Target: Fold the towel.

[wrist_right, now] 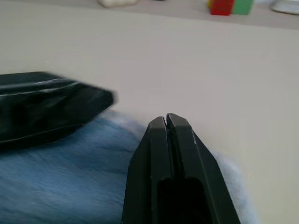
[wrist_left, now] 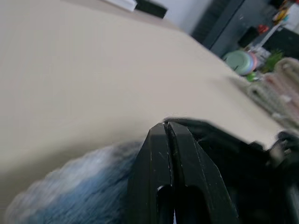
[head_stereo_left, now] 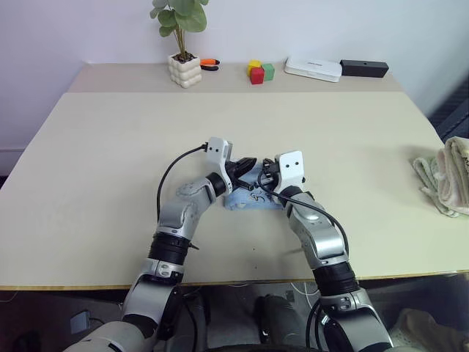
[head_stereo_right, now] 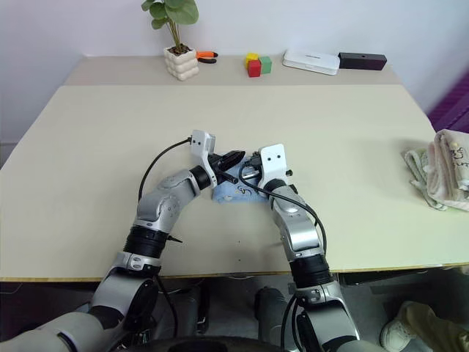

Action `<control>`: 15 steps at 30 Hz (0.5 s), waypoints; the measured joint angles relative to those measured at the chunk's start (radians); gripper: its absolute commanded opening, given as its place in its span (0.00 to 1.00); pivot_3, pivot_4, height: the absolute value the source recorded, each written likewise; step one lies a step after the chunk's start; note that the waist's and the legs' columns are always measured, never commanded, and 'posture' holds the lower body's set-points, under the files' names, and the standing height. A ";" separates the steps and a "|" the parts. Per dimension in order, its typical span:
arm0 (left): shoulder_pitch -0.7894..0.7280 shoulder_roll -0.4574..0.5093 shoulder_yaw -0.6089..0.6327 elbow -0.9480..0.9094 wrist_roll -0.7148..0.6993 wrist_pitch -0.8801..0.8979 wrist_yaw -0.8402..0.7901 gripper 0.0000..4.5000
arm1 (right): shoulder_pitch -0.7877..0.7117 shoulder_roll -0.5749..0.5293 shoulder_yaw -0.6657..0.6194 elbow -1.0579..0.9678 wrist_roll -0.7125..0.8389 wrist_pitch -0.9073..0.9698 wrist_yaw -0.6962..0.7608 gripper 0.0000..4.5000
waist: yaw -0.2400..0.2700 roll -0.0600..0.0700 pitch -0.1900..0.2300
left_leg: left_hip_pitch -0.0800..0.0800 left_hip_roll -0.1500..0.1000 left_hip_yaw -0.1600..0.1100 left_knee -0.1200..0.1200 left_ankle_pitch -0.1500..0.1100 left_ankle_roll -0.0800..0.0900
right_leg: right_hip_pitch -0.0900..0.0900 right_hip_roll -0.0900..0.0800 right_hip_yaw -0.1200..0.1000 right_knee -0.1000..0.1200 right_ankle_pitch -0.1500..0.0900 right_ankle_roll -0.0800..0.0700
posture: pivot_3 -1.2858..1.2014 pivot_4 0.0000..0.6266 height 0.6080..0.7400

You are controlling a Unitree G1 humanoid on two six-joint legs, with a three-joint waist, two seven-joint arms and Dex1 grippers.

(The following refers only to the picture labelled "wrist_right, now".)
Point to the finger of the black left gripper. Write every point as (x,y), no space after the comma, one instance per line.
(35,82)
(51,112)

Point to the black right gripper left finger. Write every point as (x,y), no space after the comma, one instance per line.
(147,163)

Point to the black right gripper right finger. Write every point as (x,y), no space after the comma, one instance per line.
(196,158)

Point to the fluffy blue towel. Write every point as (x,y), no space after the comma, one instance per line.
(70,182)

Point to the white lumpy object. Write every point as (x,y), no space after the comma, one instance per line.
(115,2)

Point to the red wooden block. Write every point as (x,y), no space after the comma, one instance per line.
(222,7)

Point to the yellow wooden block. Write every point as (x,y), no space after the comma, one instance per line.
(209,3)

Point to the green wooden block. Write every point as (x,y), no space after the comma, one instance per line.
(243,6)

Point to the flat white plastic box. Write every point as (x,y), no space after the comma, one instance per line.
(286,5)

